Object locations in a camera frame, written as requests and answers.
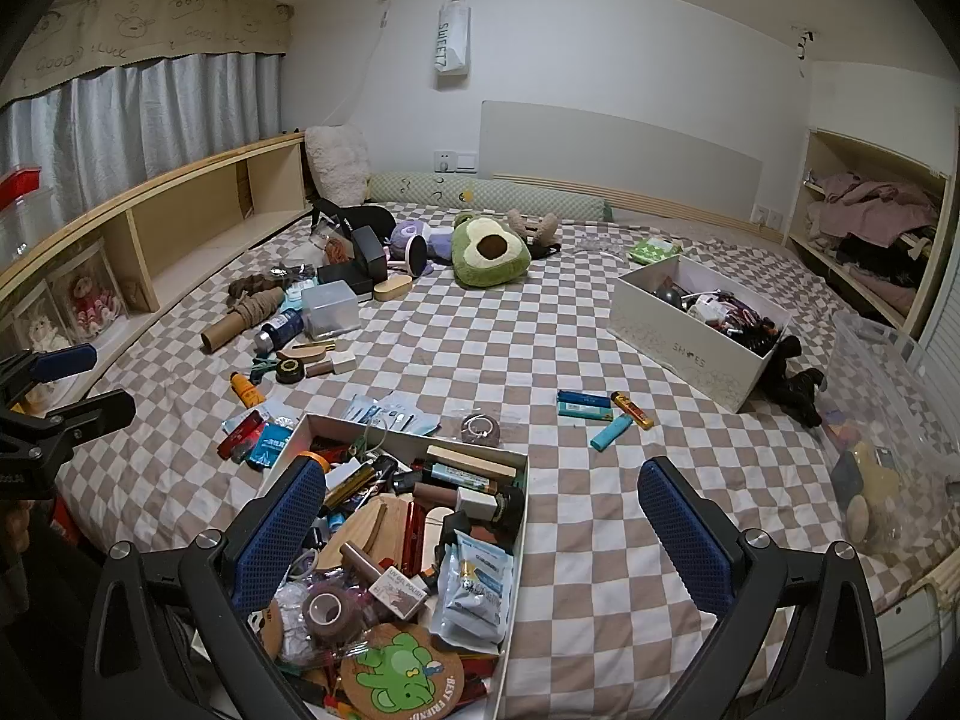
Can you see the purple plush toy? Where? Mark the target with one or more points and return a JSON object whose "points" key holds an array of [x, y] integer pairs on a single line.
{"points": [[431, 240]]}

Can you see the black plush toy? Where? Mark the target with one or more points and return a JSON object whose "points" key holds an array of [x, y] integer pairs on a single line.
{"points": [[795, 382]]}

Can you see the translucent plastic box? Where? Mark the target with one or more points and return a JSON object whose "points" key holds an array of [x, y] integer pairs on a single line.
{"points": [[330, 307]]}

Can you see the black flat box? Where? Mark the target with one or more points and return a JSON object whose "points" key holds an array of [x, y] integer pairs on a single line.
{"points": [[341, 275]]}

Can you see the large white medicine sachet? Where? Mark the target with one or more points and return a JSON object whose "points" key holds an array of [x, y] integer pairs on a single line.
{"points": [[472, 592]]}

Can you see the white slatted door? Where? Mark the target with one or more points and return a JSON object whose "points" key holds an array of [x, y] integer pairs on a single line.
{"points": [[945, 375]]}

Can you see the wooden wardrobe shelf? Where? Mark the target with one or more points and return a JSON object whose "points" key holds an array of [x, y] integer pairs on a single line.
{"points": [[926, 300]]}

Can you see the white shoe box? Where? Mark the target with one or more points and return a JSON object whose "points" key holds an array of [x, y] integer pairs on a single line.
{"points": [[675, 337]]}

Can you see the cardboard tube with twine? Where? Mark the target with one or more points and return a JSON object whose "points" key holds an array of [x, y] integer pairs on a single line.
{"points": [[240, 322]]}

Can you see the boxed white plush doll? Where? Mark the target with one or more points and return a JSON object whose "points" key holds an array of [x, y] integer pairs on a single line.
{"points": [[34, 330]]}

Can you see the teal wet wipes pack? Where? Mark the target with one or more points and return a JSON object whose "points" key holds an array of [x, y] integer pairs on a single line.
{"points": [[295, 297]]}

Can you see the wooden bedside shelf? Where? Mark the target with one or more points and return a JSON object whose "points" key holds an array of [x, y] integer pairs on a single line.
{"points": [[187, 217]]}

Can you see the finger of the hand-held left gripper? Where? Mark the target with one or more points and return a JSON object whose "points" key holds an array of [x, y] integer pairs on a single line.
{"points": [[64, 361], [94, 411]]}

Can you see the white hanging bag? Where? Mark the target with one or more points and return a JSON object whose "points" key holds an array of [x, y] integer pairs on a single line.
{"points": [[452, 37]]}

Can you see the brown teddy bear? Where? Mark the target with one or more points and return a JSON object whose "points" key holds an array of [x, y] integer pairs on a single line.
{"points": [[536, 229]]}

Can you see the pile of small dark items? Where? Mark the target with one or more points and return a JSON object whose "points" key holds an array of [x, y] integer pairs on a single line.
{"points": [[727, 315]]}

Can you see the black cube box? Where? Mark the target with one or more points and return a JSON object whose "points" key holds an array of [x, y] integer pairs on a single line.
{"points": [[367, 251]]}

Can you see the white cardboard box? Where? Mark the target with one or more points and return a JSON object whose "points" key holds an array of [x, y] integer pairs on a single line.
{"points": [[517, 540]]}

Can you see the cyan lighter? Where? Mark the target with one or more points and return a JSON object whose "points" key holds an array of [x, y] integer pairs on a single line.
{"points": [[610, 433]]}

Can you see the clear plastic storage bin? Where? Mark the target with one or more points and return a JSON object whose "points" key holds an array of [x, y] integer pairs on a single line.
{"points": [[892, 420]]}

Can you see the green clip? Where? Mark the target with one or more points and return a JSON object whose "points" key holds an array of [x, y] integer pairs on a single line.
{"points": [[262, 367]]}

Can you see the blue bottle silver cap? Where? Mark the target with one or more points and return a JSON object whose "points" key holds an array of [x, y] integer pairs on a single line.
{"points": [[279, 330]]}

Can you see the green packet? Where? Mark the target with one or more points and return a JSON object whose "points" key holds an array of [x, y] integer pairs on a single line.
{"points": [[656, 249]]}

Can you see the grey curtain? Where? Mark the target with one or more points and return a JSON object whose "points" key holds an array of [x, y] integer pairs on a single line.
{"points": [[135, 120]]}

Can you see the brown fur scarf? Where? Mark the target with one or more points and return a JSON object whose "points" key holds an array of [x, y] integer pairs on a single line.
{"points": [[251, 285]]}

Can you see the dark blue lighter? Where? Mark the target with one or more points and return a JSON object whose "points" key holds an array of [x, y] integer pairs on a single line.
{"points": [[579, 397]]}

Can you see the black cap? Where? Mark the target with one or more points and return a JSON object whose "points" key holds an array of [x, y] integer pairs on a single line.
{"points": [[364, 217]]}

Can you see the gold bar case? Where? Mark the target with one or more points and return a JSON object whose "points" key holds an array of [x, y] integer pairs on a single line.
{"points": [[319, 345]]}

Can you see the clear plastic snack bag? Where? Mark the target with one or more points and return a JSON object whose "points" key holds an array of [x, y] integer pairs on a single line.
{"points": [[334, 240]]}

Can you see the blue packet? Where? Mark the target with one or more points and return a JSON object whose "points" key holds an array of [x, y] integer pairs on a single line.
{"points": [[270, 446]]}

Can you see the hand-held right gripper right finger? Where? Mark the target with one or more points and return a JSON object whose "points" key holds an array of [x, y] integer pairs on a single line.
{"points": [[679, 532]]}

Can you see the wooden oval block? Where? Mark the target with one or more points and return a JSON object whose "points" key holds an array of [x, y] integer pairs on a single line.
{"points": [[391, 287]]}

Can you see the yellow red lighter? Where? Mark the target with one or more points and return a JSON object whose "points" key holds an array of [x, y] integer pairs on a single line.
{"points": [[631, 410]]}

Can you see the white fluffy pillow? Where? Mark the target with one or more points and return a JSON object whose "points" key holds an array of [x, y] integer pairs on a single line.
{"points": [[337, 161]]}

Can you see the boxed teddy bear doll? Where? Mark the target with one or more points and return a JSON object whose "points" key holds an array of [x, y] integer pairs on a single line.
{"points": [[86, 300]]}

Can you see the teal lighter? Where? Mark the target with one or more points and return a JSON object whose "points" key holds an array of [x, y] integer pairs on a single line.
{"points": [[583, 411]]}

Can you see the white wall socket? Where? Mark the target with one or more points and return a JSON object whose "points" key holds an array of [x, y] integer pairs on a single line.
{"points": [[454, 160]]}

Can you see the black round tin gold emblem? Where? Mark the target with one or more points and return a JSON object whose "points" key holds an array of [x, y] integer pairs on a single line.
{"points": [[510, 506], [289, 370]]}

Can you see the white headboard panel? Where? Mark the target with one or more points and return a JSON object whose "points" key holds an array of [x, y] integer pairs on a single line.
{"points": [[622, 157]]}

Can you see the red lid storage box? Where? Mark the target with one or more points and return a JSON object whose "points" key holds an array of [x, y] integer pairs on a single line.
{"points": [[22, 202]]}

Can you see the green elephant round coaster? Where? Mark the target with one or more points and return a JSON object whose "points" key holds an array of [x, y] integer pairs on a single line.
{"points": [[401, 671]]}

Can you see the pile of clothes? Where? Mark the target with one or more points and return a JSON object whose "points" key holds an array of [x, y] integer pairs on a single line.
{"points": [[877, 217]]}

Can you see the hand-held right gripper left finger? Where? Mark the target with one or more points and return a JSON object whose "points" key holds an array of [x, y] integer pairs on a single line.
{"points": [[281, 532]]}

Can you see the avocado plush toy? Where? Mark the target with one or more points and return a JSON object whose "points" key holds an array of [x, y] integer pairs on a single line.
{"points": [[487, 251]]}

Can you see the checkered bed sheet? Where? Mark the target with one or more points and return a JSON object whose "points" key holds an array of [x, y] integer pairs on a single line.
{"points": [[525, 345]]}

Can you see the green bolster pillow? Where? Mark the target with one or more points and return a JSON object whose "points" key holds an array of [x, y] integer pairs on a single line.
{"points": [[510, 195]]}

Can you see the pink round mirror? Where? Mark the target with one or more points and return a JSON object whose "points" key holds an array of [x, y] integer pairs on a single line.
{"points": [[412, 255]]}

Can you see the orange tube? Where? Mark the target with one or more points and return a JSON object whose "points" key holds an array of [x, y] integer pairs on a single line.
{"points": [[249, 388]]}

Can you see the cartoon print valance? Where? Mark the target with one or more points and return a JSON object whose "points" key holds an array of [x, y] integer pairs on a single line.
{"points": [[150, 30]]}

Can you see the red metallic tube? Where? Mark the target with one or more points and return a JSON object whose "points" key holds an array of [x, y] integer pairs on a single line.
{"points": [[411, 536]]}

